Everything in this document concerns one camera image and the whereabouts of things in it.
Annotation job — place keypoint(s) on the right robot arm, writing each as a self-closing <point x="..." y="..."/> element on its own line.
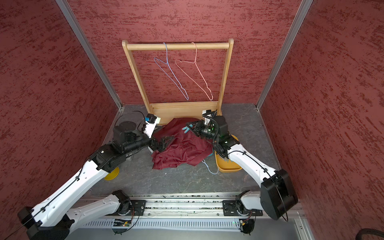
<point x="277" y="194"/>

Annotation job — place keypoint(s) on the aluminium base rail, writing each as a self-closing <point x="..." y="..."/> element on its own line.
<point x="195" y="211"/>

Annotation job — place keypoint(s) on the teal clothespin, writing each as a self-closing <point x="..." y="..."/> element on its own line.
<point x="186" y="129"/>

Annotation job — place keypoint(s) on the maroon satin shirt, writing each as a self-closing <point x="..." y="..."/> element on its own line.
<point x="186" y="147"/>

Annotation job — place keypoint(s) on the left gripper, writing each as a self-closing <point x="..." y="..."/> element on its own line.
<point x="161" y="146"/>

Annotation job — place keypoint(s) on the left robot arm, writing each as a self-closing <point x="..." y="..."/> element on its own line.
<point x="55" y="218"/>

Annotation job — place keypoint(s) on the pink wire hanger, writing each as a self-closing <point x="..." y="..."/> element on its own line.
<point x="191" y="70"/>

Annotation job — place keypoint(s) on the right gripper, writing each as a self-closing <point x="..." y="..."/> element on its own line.
<point x="200" y="125"/>

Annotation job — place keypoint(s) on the wooden clothes rack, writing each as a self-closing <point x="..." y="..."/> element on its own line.
<point x="168" y="111"/>

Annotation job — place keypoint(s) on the yellow cup with tools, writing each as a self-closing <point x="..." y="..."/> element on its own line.
<point x="111" y="176"/>

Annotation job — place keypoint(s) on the yellow plastic tray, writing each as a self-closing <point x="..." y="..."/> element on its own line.
<point x="226" y="165"/>

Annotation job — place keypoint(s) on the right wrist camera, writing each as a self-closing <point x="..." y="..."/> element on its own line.
<point x="208" y="116"/>

